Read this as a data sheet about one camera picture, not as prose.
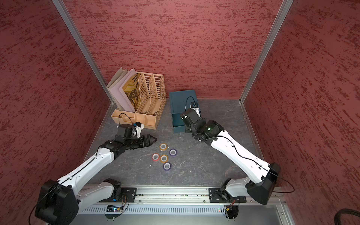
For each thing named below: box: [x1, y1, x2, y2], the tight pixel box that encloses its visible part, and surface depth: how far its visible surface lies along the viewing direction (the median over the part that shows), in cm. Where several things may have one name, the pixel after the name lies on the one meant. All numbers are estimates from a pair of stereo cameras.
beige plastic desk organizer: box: [111, 72, 167, 130], surface depth 108 cm
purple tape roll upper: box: [168, 148, 178, 158], surface depth 91 cm
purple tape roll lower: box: [162, 161, 172, 172], surface depth 85 cm
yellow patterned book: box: [122, 73, 141, 112], surface depth 101 cm
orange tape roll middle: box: [160, 154, 169, 164], surface depth 89 cm
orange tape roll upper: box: [159, 142, 168, 151], surface depth 94 cm
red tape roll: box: [151, 153, 160, 162], surface depth 89 cm
